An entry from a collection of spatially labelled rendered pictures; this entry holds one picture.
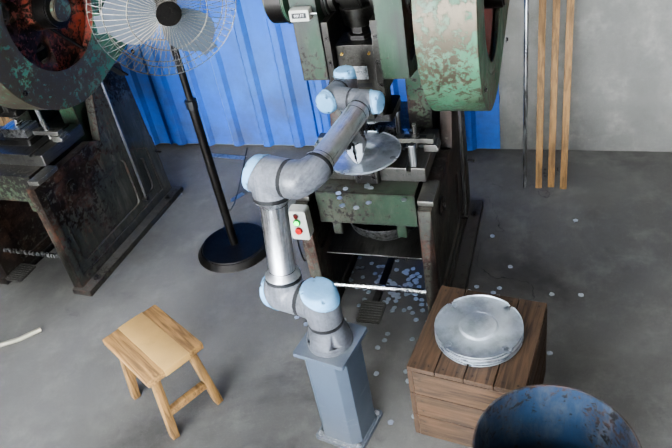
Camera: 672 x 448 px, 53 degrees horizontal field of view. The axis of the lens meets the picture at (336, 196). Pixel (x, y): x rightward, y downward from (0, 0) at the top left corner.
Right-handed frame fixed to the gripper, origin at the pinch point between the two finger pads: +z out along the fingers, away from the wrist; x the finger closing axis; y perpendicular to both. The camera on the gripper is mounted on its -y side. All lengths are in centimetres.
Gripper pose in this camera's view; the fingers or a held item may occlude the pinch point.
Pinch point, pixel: (356, 161)
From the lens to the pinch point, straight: 242.5
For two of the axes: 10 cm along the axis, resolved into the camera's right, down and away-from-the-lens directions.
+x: -9.4, -0.4, 3.2
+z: 1.5, 8.2, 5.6
